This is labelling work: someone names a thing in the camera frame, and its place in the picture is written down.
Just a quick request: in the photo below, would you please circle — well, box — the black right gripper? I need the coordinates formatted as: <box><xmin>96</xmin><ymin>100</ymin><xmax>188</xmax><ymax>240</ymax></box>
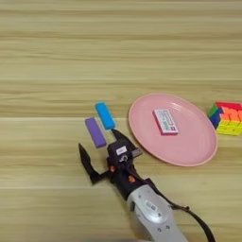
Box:
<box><xmin>78</xmin><ymin>128</ymin><xmax>156</xmax><ymax>201</ymax></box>

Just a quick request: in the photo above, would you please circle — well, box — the purple rectangular block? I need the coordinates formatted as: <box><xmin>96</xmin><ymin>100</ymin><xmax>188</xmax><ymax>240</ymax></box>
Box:
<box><xmin>83</xmin><ymin>116</ymin><xmax>108</xmax><ymax>149</ymax></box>

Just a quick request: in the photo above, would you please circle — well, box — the white pink eraser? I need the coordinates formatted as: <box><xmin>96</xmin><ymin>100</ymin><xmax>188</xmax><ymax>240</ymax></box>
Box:
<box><xmin>151</xmin><ymin>108</ymin><xmax>180</xmax><ymax>137</ymax></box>

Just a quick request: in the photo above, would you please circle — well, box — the multicoloured puzzle cube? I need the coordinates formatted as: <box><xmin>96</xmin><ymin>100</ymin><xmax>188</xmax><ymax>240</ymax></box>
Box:
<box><xmin>207</xmin><ymin>100</ymin><xmax>242</xmax><ymax>137</ymax></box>

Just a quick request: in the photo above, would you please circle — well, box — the blue rectangular block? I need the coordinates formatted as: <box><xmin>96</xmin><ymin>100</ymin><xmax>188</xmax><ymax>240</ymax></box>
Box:
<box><xmin>94</xmin><ymin>101</ymin><xmax>116</xmax><ymax>131</ymax></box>

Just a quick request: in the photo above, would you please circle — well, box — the pink round plate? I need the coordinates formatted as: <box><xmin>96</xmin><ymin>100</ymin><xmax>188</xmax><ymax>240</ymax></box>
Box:
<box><xmin>127</xmin><ymin>92</ymin><xmax>219</xmax><ymax>167</ymax></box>

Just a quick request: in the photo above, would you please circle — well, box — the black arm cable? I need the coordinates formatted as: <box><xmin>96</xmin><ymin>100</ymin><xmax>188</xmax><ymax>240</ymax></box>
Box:
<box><xmin>144</xmin><ymin>177</ymin><xmax>217</xmax><ymax>242</ymax></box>

